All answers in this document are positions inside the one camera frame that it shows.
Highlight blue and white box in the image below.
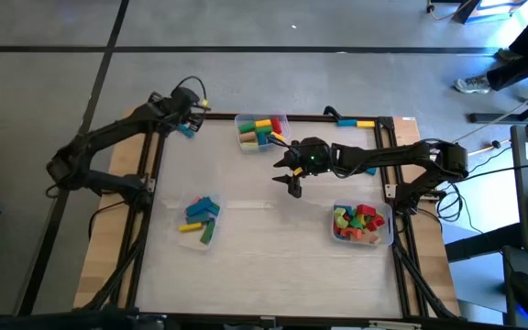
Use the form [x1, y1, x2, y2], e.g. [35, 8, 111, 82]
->
[454, 0, 528, 25]

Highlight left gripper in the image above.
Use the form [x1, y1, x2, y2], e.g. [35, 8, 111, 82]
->
[165, 85, 206, 133]

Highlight black rig bar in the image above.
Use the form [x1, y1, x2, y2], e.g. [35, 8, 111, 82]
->
[0, 310, 528, 330]

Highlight black aluminium table frame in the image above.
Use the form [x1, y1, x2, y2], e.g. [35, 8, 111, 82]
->
[80, 103, 462, 322]

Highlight black cable bundle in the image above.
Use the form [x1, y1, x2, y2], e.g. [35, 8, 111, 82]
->
[434, 159, 528, 236]

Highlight yellow floor cable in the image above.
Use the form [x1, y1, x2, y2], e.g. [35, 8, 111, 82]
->
[426, 0, 474, 22]

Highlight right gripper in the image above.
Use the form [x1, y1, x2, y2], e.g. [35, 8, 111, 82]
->
[271, 136, 334, 186]

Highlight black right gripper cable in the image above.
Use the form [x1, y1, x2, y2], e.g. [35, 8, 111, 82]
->
[268, 134, 303, 153]

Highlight teal long block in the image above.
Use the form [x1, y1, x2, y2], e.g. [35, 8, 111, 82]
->
[184, 213, 211, 226]

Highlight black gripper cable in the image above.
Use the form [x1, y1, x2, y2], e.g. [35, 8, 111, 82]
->
[171, 75, 208, 111]
[268, 134, 303, 153]

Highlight silver bracket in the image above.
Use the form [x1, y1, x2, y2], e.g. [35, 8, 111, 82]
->
[368, 320, 424, 330]

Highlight person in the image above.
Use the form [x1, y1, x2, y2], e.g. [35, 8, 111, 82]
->
[454, 6, 528, 95]

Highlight cable with yellow connector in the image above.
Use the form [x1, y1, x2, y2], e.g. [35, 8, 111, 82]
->
[467, 138, 512, 160]

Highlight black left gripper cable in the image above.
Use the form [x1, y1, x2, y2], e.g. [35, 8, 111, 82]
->
[171, 75, 208, 111]

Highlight black frame handle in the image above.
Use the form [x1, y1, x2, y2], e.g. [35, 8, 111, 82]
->
[322, 104, 344, 121]

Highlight black desk leg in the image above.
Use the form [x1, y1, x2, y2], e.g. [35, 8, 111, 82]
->
[468, 77, 528, 126]

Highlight clear plastic bin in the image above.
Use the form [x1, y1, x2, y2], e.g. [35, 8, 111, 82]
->
[174, 192, 226, 252]
[330, 199, 394, 248]
[234, 112, 292, 155]

